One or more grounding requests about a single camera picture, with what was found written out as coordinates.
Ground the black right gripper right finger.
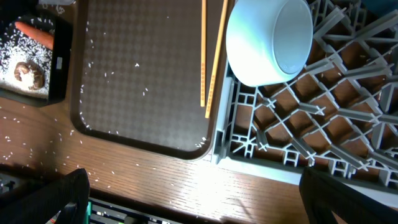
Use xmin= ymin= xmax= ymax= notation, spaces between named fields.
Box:
xmin=299 ymin=167 xmax=397 ymax=224

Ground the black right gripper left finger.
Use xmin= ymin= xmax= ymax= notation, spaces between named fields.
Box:
xmin=1 ymin=169 xmax=90 ymax=223

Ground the light blue rice bowl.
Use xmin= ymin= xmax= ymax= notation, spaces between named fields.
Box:
xmin=226 ymin=0 xmax=313 ymax=87

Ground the orange carrot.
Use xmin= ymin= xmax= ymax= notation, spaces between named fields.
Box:
xmin=14 ymin=22 xmax=54 ymax=50

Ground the wooden chopstick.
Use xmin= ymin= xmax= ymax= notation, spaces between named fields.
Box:
xmin=205 ymin=0 xmax=229 ymax=118
xmin=200 ymin=0 xmax=206 ymax=107

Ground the blue plate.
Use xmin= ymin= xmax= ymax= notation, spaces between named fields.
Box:
xmin=361 ymin=0 xmax=397 ymax=17

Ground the grey dishwasher rack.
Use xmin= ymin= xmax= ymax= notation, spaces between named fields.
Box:
xmin=212 ymin=0 xmax=397 ymax=190

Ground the black waste tray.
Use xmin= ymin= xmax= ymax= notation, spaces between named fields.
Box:
xmin=1 ymin=11 xmax=73 ymax=107

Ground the cooked mushroom scrap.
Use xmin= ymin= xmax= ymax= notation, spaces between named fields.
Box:
xmin=14 ymin=62 xmax=45 ymax=90

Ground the spilled rice pile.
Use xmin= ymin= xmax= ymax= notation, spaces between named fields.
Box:
xmin=1 ymin=22 xmax=53 ymax=99

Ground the brown serving tray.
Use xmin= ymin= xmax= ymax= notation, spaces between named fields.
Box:
xmin=70 ymin=0 xmax=226 ymax=161

